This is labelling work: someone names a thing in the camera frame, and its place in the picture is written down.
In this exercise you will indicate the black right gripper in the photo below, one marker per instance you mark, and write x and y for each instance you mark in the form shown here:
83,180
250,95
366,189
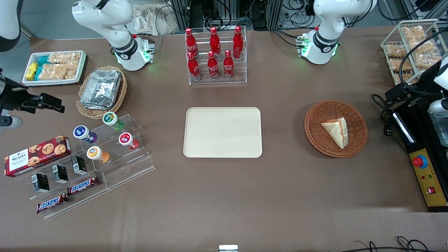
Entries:
8,96

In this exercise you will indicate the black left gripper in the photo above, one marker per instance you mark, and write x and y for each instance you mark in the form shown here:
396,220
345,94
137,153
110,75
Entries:
427,77

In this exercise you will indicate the triangular sandwich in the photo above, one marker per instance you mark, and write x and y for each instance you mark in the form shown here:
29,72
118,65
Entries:
337,133

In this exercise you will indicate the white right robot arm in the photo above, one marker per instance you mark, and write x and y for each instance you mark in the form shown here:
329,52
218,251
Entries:
105,17

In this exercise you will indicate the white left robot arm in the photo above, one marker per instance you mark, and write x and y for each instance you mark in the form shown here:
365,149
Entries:
329,21

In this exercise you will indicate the white rectangular snack tray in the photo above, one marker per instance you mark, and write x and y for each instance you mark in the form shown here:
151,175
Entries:
82,66

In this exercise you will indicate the oval light wicker basket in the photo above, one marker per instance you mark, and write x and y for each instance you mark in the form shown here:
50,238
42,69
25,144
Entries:
120,94

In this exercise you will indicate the round brown wicker basket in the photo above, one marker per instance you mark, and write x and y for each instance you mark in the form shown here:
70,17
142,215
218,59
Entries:
315,129

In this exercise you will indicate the beige plastic serving tray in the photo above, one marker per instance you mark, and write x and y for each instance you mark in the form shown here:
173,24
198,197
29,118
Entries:
222,133

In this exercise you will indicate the bag of fried snacks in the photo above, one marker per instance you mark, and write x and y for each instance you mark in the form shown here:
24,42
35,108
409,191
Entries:
425,47
395,50
413,33
427,61
397,64
402,77

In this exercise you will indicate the teal snack packet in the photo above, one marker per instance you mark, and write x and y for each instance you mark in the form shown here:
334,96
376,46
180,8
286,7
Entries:
38,72
43,60

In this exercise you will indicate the clear bag of rice crackers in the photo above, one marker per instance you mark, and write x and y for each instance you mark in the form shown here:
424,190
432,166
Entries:
52,72
64,58
71,71

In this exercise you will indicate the yellow snack packet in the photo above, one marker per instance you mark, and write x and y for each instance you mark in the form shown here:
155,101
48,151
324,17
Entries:
31,70

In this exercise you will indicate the black appliance base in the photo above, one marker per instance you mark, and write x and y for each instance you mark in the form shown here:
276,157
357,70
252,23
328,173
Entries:
416,133

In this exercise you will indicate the metal container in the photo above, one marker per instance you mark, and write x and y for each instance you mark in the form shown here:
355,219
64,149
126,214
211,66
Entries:
439,126

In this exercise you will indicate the purple jar with blue lid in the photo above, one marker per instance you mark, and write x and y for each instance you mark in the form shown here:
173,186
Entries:
82,132

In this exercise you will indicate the red Walkers cookie box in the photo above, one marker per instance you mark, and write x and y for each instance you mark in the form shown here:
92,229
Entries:
35,155

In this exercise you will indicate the stack of foil trays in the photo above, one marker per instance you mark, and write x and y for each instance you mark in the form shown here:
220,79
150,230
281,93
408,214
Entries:
101,89

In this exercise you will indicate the green lidded jar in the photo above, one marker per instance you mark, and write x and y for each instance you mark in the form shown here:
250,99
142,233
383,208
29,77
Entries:
111,119

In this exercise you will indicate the small black box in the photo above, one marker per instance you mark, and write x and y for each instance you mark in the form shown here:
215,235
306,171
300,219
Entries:
41,182
60,174
79,165

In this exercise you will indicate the orange lidded jar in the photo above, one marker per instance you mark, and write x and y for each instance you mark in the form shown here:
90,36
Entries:
95,153

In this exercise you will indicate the yellow control panel red button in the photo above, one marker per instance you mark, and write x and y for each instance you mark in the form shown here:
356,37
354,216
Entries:
428,178

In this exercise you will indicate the red lidded jar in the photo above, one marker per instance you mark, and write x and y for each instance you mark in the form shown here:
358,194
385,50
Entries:
126,139

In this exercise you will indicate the Snickers chocolate bar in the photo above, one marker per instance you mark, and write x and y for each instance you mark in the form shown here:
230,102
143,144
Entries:
52,203
83,185

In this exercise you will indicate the clear acrylic stepped display stand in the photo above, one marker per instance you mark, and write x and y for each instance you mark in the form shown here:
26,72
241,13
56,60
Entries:
119,164

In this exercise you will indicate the crumpled beige paper bag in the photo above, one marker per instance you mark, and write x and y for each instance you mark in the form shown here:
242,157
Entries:
154,19

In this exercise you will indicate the red Coca-Cola bottle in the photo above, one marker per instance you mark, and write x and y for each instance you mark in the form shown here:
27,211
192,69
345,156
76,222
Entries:
194,68
190,42
212,68
228,66
237,41
215,41

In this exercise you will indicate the clear acrylic bottle rack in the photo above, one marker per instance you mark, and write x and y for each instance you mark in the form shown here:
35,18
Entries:
241,70

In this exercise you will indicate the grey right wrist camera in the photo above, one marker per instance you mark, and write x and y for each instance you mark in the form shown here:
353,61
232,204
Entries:
10,122

